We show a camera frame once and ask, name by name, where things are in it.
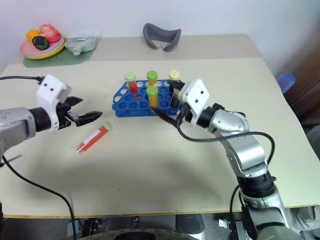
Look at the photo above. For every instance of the orange liquid tube green cap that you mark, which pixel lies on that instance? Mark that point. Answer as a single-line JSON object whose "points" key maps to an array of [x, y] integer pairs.
{"points": [[152, 76]]}

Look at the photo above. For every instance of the grey round base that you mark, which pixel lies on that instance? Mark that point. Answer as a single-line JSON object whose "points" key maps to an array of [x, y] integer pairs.
{"points": [[190, 223]]}

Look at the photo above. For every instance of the blue ribbed plastic container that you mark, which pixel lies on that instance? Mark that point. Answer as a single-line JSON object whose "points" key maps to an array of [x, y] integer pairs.
{"points": [[286, 82]]}

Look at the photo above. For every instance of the orange-red tube green cap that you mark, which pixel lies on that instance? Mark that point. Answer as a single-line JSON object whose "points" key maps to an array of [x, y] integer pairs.
{"points": [[93, 137]]}

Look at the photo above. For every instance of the metal frame bracket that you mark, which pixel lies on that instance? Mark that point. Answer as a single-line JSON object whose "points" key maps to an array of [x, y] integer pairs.
{"points": [[75, 226], [230, 226]]}

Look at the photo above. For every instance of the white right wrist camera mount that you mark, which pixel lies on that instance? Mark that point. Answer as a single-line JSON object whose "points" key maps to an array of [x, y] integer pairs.
{"points": [[196, 96]]}

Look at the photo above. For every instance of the yellow toy fruit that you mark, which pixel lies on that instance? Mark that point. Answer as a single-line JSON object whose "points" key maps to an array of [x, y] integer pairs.
{"points": [[32, 34]]}

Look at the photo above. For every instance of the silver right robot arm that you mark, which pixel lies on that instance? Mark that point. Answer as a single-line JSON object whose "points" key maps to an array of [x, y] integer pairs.
{"points": [[245, 150]]}

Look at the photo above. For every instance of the brown wooden furniture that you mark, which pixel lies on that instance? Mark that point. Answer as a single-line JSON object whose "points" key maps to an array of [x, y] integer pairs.
{"points": [[308, 85]]}

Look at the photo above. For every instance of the pink red toy fruit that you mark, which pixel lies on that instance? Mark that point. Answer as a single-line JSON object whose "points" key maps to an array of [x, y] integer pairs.
{"points": [[51, 32]]}

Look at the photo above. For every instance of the red liquid tube green cap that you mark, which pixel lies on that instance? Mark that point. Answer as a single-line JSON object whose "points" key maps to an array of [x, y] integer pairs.
{"points": [[132, 86]]}

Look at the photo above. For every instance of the dark liquid tube yellow cap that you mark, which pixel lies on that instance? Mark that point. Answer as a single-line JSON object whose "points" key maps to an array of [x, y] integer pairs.
{"points": [[174, 75]]}

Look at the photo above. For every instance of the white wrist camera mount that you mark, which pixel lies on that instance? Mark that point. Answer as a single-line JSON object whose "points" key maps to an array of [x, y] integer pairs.
{"points": [[50, 90], [196, 96]]}

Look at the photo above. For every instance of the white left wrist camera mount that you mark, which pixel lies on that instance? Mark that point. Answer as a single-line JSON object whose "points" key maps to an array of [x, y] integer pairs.
{"points": [[50, 90]]}

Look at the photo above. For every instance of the grey headset face pad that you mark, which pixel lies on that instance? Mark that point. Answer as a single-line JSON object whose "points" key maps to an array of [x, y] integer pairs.
{"points": [[152, 35]]}

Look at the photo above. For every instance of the light green plate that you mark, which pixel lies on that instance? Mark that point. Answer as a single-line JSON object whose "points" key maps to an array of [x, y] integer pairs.
{"points": [[60, 47]]}

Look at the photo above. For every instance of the green table mat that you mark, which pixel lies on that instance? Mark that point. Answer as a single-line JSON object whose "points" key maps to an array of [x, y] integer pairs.
{"points": [[75, 58]]}

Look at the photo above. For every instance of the yellow plate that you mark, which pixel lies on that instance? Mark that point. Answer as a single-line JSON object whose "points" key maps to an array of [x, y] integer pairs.
{"points": [[55, 55]]}

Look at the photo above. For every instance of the yellow liquid tube green cap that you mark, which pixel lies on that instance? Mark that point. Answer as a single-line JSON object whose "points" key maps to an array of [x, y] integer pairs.
{"points": [[152, 96]]}

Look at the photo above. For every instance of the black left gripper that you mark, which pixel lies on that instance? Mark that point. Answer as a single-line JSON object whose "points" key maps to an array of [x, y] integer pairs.
{"points": [[63, 116]]}

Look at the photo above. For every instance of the pink plate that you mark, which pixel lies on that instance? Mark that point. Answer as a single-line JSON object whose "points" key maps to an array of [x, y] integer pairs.
{"points": [[26, 48]]}

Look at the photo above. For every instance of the black and green toy ball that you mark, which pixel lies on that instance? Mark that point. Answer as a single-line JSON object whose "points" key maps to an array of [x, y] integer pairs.
{"points": [[40, 42]]}

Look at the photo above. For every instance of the blue test tube rack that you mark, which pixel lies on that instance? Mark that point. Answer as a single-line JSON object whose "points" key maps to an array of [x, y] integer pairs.
{"points": [[130, 106]]}

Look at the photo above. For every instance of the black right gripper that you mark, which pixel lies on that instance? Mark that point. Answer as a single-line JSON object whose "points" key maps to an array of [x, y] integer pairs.
{"points": [[185, 113]]}

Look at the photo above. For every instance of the clear bag with green cloth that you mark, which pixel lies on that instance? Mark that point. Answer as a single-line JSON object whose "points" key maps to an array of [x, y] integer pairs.
{"points": [[82, 42]]}

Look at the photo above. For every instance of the grey cloth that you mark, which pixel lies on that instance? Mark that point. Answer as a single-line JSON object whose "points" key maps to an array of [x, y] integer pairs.
{"points": [[306, 220]]}

